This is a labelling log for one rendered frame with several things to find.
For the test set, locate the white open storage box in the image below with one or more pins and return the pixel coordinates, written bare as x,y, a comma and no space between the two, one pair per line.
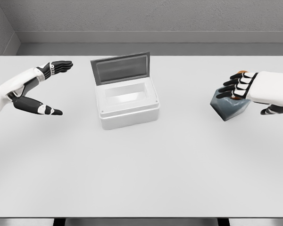
129,110

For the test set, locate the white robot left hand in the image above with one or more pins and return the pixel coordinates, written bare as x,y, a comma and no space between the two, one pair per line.
19,82

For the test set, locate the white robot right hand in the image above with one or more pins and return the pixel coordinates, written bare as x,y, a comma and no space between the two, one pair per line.
271,87

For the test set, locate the grey hinged box lid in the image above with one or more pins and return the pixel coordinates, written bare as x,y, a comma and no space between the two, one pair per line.
120,70

